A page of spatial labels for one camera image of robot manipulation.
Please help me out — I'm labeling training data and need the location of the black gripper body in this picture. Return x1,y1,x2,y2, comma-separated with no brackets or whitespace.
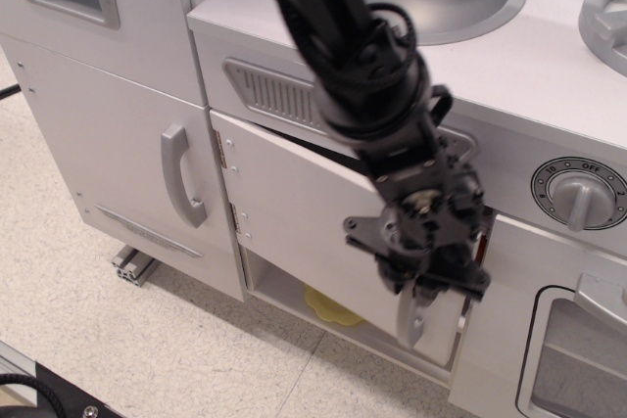
343,214,491,301

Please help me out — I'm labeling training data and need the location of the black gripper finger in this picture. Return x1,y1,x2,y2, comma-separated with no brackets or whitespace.
416,280,449,307
375,255,416,295

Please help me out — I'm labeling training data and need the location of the silver cabinet door handle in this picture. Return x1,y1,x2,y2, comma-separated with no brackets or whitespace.
396,286,424,348

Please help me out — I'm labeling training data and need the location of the white cabinet door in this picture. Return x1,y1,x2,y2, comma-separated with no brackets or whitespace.
211,111,464,366

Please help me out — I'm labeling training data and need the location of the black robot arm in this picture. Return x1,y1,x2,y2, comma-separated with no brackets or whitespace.
276,0,490,302

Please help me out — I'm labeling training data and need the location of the yellow scalloped plate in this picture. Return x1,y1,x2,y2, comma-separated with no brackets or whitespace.
305,285,363,327

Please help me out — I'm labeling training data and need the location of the silver timer knob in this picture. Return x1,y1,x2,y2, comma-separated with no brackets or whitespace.
531,157,626,232

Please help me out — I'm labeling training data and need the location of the silver vent grille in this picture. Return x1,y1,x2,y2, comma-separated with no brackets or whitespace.
222,57,477,164

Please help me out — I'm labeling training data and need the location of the aluminium extrusion bar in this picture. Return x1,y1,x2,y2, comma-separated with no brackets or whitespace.
112,246,160,287

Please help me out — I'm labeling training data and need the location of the silver stove burner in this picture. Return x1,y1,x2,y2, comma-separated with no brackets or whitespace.
578,0,626,75

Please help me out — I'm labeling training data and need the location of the silver fridge emblem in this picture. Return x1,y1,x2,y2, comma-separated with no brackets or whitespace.
96,205,204,258

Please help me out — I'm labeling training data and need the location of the white fridge door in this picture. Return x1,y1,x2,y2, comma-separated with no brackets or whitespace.
1,36,247,300

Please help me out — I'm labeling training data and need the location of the white toy kitchen unit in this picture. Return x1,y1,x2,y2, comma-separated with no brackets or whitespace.
1,0,626,417

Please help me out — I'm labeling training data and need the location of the silver oven door handle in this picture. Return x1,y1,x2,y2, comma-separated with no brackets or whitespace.
574,273,626,334

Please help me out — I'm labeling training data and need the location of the silver fridge door handle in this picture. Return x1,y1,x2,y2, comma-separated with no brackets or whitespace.
160,123,207,228

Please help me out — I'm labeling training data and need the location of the black base with cable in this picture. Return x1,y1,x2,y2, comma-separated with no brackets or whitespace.
1,363,122,418

